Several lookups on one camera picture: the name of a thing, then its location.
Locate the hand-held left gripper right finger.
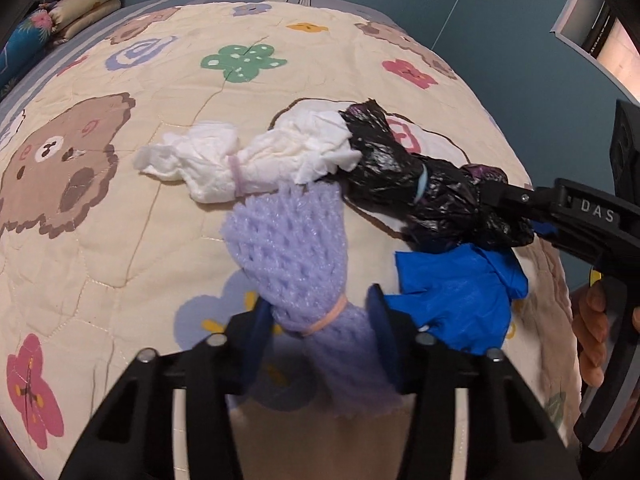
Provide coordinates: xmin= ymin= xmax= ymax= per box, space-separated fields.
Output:
xmin=367 ymin=284 xmax=568 ymax=480

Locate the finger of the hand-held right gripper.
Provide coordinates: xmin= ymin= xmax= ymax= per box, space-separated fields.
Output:
xmin=475 ymin=180 xmax=558 ymax=221
xmin=530 ymin=217 xmax=563 ymax=241

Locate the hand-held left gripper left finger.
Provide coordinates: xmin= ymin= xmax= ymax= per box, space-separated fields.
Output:
xmin=57 ymin=297 xmax=273 ymax=480

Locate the purple foam fruit net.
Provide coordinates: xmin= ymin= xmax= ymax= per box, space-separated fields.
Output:
xmin=222 ymin=182 xmax=403 ymax=413

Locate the black plastic bag bundle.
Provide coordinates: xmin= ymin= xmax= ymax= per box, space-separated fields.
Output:
xmin=340 ymin=99 xmax=536 ymax=253

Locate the person's right hand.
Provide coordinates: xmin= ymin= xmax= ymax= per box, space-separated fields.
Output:
xmin=571 ymin=282 xmax=609 ymax=388

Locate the blue rubber glove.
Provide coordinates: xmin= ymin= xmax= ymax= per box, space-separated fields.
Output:
xmin=385 ymin=244 xmax=529 ymax=356

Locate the bear print cream blanket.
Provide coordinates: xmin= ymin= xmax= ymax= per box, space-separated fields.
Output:
xmin=0 ymin=0 xmax=581 ymax=480

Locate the white tissue bundle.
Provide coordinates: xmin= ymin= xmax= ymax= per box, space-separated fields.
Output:
xmin=134 ymin=105 xmax=361 ymax=203

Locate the dark framed window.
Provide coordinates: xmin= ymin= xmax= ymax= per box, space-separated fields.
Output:
xmin=552 ymin=0 xmax=640 ymax=91

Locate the folded beige quilt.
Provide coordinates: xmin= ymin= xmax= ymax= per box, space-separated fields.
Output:
xmin=47 ymin=0 xmax=123 ymax=46

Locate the folded blue floral quilt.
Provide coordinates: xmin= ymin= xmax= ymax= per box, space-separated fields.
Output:
xmin=0 ymin=5 xmax=56 ymax=96

